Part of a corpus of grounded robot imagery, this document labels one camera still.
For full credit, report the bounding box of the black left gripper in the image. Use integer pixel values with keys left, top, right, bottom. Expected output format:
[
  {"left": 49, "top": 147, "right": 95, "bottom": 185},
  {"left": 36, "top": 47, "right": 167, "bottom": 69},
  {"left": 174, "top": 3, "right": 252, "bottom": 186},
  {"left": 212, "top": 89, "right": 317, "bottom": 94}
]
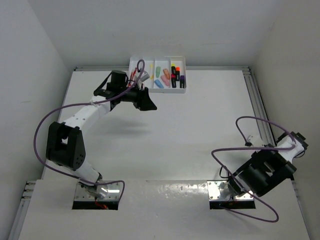
[{"left": 118, "top": 81, "right": 157, "bottom": 111}]

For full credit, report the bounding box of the blue eraser case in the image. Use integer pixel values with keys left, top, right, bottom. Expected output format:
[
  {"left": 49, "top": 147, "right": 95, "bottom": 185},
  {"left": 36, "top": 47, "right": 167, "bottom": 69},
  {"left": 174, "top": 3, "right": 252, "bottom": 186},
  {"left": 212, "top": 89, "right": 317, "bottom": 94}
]
[{"left": 154, "top": 79, "right": 164, "bottom": 89}]

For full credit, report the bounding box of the green eraser case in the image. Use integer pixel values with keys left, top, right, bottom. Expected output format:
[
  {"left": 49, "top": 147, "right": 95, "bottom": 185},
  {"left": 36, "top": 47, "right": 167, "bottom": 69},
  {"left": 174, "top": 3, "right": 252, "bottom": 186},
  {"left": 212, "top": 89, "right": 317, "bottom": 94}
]
[{"left": 155, "top": 66, "right": 161, "bottom": 78}]

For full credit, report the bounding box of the orange eraser case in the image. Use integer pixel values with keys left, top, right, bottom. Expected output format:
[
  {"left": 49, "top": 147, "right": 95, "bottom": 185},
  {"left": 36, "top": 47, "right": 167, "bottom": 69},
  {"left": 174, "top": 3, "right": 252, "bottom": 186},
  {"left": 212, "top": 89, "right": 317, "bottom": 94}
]
[{"left": 163, "top": 68, "right": 171, "bottom": 80}]

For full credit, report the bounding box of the pink cap black highlighter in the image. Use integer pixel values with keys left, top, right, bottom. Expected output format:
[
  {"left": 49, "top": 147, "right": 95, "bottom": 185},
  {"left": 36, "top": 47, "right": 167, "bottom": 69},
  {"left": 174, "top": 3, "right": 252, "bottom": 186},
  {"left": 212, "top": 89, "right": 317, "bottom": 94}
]
[{"left": 171, "top": 73, "right": 177, "bottom": 89}]

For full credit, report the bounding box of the yellow cap black highlighter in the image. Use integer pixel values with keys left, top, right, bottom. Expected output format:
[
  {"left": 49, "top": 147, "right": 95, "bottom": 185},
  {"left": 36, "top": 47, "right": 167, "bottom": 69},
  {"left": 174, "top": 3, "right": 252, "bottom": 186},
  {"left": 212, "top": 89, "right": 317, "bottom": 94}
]
[{"left": 171, "top": 63, "right": 176, "bottom": 75}]

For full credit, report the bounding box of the purple cap black highlighter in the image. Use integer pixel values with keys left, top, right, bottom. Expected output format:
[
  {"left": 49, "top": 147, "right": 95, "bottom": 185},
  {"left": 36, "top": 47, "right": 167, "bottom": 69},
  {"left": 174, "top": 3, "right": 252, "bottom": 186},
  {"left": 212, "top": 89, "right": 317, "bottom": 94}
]
[{"left": 179, "top": 75, "right": 186, "bottom": 89}]

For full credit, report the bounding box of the orange cap highlighter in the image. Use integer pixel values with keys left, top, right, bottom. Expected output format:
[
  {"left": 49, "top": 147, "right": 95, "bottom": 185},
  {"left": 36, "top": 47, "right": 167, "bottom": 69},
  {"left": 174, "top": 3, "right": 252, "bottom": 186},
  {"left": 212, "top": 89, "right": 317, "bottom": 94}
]
[{"left": 175, "top": 66, "right": 180, "bottom": 80}]

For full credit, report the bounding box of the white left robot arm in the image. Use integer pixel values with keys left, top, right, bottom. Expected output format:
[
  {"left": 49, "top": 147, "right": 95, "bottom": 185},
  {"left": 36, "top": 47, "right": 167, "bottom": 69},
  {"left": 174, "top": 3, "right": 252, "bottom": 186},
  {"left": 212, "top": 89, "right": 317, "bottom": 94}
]
[{"left": 46, "top": 70, "right": 157, "bottom": 188}]

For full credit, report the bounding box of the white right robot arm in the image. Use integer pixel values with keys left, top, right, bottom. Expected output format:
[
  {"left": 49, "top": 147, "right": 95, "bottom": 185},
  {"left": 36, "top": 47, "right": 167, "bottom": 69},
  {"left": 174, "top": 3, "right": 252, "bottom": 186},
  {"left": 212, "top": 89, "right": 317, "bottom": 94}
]
[{"left": 233, "top": 131, "right": 309, "bottom": 197}]

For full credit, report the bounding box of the white divided organizer tray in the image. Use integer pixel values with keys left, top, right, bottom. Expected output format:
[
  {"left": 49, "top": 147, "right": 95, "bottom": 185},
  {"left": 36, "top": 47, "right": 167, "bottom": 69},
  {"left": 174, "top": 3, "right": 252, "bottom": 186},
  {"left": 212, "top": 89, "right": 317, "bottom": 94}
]
[{"left": 128, "top": 56, "right": 187, "bottom": 94}]

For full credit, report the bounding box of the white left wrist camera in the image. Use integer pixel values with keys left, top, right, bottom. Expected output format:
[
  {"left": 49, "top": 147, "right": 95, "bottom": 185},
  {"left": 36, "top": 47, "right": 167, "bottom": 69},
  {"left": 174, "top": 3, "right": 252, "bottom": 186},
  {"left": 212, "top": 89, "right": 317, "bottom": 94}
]
[{"left": 134, "top": 71, "right": 150, "bottom": 84}]

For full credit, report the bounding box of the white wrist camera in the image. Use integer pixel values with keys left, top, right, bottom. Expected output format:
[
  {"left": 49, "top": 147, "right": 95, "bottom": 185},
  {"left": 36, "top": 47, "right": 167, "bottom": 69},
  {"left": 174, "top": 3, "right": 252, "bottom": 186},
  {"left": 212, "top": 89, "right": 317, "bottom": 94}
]
[
  {"left": 134, "top": 71, "right": 150, "bottom": 84},
  {"left": 245, "top": 135, "right": 263, "bottom": 147}
]

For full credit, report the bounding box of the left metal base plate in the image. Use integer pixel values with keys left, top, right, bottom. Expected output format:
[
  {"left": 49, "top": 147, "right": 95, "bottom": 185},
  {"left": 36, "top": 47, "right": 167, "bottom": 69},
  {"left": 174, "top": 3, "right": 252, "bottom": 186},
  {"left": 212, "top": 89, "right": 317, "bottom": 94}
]
[{"left": 74, "top": 182, "right": 122, "bottom": 202}]

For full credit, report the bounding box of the metal base plate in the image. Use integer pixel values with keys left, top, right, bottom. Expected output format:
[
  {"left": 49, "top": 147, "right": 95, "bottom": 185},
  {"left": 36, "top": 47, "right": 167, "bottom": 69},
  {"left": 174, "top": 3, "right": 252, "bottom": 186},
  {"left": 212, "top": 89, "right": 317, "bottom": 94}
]
[
  {"left": 74, "top": 182, "right": 122, "bottom": 202},
  {"left": 207, "top": 180, "right": 254, "bottom": 202}
]

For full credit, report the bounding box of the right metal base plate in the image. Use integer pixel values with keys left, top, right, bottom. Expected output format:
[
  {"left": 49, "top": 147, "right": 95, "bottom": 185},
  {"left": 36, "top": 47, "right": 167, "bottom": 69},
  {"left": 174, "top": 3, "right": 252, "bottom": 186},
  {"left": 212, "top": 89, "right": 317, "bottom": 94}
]
[{"left": 207, "top": 180, "right": 254, "bottom": 202}]

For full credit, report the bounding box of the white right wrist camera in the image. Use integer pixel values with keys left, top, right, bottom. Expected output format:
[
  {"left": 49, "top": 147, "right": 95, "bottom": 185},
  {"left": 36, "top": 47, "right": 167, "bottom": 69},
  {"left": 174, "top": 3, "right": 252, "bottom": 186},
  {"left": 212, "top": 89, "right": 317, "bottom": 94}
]
[{"left": 245, "top": 135, "right": 263, "bottom": 147}]

